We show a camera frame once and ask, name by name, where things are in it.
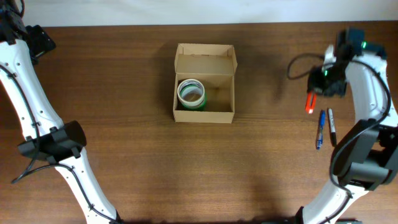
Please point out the beige masking tape roll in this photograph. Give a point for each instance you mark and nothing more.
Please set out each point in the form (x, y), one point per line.
(189, 82)

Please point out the orange utility knife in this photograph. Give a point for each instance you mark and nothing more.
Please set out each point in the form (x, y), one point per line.
(310, 102)

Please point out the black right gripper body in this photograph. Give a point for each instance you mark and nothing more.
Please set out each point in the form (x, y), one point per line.
(327, 81)

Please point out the green tape roll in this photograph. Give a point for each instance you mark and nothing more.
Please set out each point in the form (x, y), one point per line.
(192, 97)

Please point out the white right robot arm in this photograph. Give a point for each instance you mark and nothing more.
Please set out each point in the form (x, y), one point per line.
(367, 156)

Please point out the brown cardboard box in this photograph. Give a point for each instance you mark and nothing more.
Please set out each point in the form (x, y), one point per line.
(215, 66)

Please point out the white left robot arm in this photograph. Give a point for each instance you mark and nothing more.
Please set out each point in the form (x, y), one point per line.
(48, 141)

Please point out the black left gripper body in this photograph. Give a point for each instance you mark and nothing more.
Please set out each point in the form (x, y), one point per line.
(40, 42)

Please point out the blue ballpoint pen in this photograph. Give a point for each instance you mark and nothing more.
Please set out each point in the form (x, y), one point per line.
(321, 124)

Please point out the black permanent marker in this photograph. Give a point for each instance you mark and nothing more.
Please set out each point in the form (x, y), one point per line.
(332, 127)

